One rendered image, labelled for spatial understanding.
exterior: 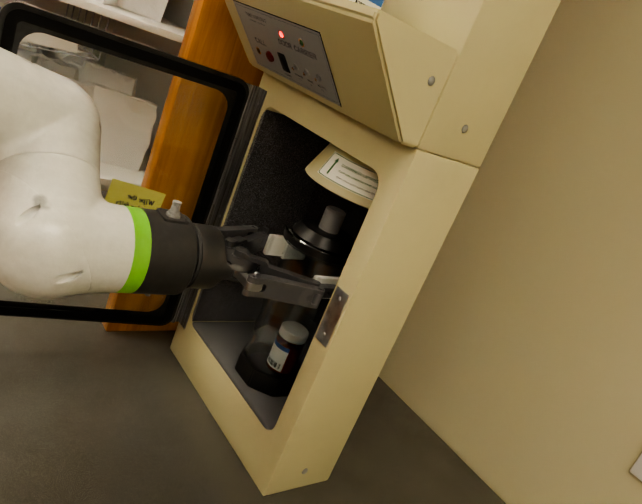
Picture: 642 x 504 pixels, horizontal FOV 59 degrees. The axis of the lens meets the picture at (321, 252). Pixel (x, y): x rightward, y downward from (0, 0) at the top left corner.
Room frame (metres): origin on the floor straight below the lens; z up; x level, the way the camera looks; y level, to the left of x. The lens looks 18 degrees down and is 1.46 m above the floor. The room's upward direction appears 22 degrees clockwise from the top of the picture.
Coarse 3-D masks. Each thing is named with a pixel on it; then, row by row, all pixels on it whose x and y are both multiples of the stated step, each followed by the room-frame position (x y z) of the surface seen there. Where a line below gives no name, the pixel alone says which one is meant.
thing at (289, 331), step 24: (288, 264) 0.70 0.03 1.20; (312, 264) 0.69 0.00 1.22; (264, 312) 0.71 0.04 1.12; (288, 312) 0.69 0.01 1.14; (312, 312) 0.69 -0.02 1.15; (264, 336) 0.69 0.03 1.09; (288, 336) 0.69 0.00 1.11; (312, 336) 0.70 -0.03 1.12; (264, 360) 0.69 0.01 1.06; (288, 360) 0.69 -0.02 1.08
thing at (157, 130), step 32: (64, 64) 0.66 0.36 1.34; (96, 64) 0.68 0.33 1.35; (128, 64) 0.70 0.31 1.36; (96, 96) 0.69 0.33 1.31; (128, 96) 0.71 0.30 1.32; (160, 96) 0.73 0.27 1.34; (192, 96) 0.75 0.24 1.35; (224, 96) 0.78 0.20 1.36; (128, 128) 0.71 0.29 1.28; (160, 128) 0.74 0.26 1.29; (192, 128) 0.76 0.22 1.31; (128, 160) 0.72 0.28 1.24; (160, 160) 0.74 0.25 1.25; (192, 160) 0.77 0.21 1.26; (128, 192) 0.73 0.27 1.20; (160, 192) 0.75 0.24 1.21; (192, 192) 0.78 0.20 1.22; (0, 288) 0.65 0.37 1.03
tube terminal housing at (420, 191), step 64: (384, 0) 0.68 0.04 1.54; (448, 0) 0.62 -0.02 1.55; (512, 0) 0.61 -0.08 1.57; (512, 64) 0.64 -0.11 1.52; (256, 128) 0.80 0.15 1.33; (320, 128) 0.70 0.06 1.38; (448, 128) 0.61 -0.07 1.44; (384, 192) 0.60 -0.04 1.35; (448, 192) 0.64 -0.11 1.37; (384, 256) 0.60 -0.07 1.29; (384, 320) 0.64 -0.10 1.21; (320, 384) 0.60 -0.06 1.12; (256, 448) 0.62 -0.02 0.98; (320, 448) 0.63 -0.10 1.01
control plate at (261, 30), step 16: (240, 16) 0.74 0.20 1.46; (256, 16) 0.70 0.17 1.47; (272, 16) 0.66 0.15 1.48; (256, 32) 0.72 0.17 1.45; (272, 32) 0.68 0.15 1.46; (288, 32) 0.65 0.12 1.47; (304, 32) 0.62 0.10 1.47; (272, 48) 0.71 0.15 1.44; (288, 48) 0.67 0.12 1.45; (304, 48) 0.64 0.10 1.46; (320, 48) 0.61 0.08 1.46; (272, 64) 0.73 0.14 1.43; (288, 64) 0.69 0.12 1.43; (304, 64) 0.66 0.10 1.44; (320, 64) 0.63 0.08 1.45; (304, 80) 0.68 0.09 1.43; (336, 96) 0.63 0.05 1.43
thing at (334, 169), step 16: (320, 160) 0.72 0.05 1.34; (336, 160) 0.70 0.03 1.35; (352, 160) 0.70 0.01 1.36; (320, 176) 0.70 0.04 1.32; (336, 176) 0.69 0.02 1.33; (352, 176) 0.68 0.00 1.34; (368, 176) 0.68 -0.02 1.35; (336, 192) 0.68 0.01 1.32; (352, 192) 0.68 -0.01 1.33; (368, 192) 0.68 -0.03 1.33; (368, 208) 0.67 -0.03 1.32
